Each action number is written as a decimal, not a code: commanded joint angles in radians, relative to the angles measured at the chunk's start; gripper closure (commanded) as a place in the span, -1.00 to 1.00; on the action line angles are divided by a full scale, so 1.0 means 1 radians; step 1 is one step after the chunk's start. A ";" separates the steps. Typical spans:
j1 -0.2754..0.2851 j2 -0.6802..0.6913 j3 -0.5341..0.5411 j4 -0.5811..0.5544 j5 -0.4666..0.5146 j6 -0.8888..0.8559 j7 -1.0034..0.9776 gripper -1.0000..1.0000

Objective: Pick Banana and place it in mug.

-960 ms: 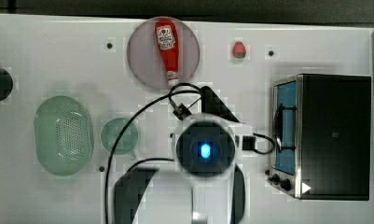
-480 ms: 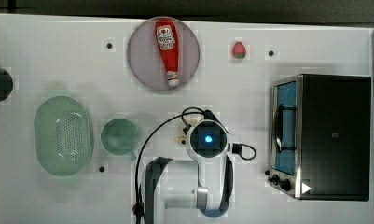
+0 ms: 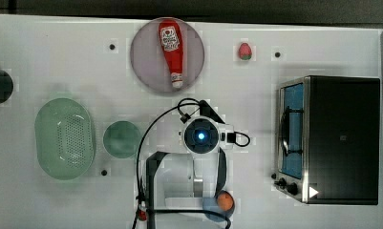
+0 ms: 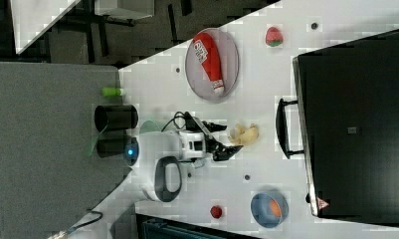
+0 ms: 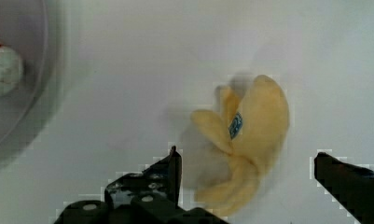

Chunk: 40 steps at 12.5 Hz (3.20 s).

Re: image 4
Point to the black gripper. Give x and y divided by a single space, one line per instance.
219 153

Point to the peeled yellow banana toy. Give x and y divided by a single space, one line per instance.
242 135

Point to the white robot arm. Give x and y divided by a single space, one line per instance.
155 159

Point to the grey oval plate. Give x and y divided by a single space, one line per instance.
197 78

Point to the green colander bowl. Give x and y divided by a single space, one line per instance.
149 126

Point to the small red fruit toy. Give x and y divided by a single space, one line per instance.
216 212

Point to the blue bowl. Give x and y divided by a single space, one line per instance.
261 212

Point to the orange fruit toy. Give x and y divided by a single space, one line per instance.
275 208

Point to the red ketchup bottle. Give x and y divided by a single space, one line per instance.
206 52

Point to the teal crate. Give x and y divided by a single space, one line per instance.
158 229

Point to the black cylinder lower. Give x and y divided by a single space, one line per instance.
111 146

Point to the black cylinder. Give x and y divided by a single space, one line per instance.
109 118
111 146

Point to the black cylinder upper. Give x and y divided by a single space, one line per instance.
109 118

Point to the red strawberry toy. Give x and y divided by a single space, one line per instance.
274 37

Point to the green marker pen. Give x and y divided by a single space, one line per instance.
113 92

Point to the black oven appliance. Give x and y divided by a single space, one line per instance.
348 100

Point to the grey box background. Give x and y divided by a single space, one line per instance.
125 9

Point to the white side table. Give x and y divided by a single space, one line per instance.
32 18

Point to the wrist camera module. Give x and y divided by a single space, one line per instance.
196 125

